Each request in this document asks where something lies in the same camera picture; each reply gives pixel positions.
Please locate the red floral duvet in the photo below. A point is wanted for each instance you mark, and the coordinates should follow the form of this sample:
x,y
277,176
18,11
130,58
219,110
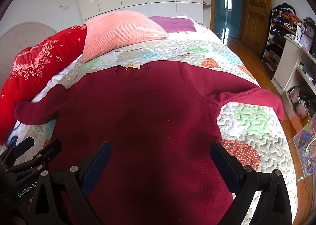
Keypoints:
x,y
34,66

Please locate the teal glass door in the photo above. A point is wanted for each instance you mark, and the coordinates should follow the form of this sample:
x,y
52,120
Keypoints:
x,y
227,18

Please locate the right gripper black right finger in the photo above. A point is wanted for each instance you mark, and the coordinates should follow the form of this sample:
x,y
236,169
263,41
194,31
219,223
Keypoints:
x,y
274,204

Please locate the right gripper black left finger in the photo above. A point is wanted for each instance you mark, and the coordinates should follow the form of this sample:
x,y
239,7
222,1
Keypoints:
x,y
48,206

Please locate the pile of clothes on shelf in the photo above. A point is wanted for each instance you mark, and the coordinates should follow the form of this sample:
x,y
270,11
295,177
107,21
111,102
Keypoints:
x,y
285,15

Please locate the purple cloth on bed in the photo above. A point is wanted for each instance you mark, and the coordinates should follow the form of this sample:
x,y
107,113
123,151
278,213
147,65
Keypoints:
x,y
174,25

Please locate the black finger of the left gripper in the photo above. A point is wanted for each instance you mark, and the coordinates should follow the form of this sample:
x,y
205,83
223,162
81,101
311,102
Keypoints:
x,y
10,155
44,156

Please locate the dark red sweater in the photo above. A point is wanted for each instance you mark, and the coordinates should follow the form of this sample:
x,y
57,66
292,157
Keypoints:
x,y
160,121

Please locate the white shelf unit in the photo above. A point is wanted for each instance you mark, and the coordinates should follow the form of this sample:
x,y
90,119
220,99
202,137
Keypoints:
x,y
290,65

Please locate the wall socket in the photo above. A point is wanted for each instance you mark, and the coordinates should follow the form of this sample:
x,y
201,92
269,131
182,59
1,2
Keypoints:
x,y
62,7

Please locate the wooden door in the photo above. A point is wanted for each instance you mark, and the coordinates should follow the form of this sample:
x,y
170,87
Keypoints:
x,y
255,24

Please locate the colourful patterned board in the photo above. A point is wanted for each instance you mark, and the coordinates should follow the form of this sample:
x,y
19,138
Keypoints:
x,y
305,142

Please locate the pink square pillow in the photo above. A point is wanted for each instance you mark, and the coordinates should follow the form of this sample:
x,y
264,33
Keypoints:
x,y
118,29

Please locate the white round headboard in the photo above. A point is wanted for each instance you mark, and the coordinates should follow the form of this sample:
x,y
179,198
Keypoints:
x,y
18,38

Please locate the purple clock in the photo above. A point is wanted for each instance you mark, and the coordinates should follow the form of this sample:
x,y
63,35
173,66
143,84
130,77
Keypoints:
x,y
305,42

